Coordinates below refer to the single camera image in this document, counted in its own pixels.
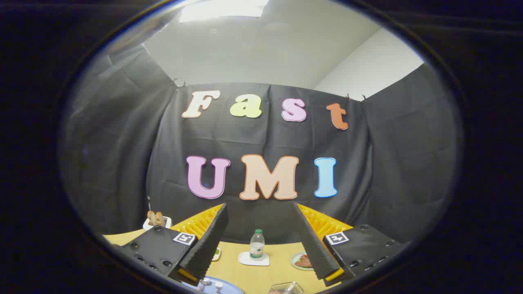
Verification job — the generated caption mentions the pale green plate with meat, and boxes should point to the pale green plate with meat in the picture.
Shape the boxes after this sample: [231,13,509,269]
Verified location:
[291,252,314,271]

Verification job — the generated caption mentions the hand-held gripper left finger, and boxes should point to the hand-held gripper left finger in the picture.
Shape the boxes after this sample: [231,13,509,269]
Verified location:
[118,203,230,287]

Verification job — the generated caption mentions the ceiling light panel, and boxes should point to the ceiling light panel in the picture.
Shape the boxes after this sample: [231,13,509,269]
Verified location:
[179,0,270,23]

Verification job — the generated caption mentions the blue round plate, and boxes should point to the blue round plate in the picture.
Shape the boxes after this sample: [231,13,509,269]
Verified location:
[182,276,244,294]

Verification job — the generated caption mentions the metal wire cutlery basket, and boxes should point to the metal wire cutlery basket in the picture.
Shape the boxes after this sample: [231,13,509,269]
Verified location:
[268,281,304,294]

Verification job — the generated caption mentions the clear water bottle green cap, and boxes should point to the clear water bottle green cap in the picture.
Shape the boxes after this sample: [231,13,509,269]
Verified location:
[250,229,265,261]

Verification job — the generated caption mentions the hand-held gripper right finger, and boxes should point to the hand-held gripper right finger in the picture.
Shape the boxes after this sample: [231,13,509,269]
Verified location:
[293,202,411,287]

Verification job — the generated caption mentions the cream toaster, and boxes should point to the cream toaster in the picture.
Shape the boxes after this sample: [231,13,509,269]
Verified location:
[143,217,172,231]

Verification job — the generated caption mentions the white square coaster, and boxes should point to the white square coaster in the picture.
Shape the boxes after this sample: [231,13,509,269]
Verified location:
[238,251,270,267]

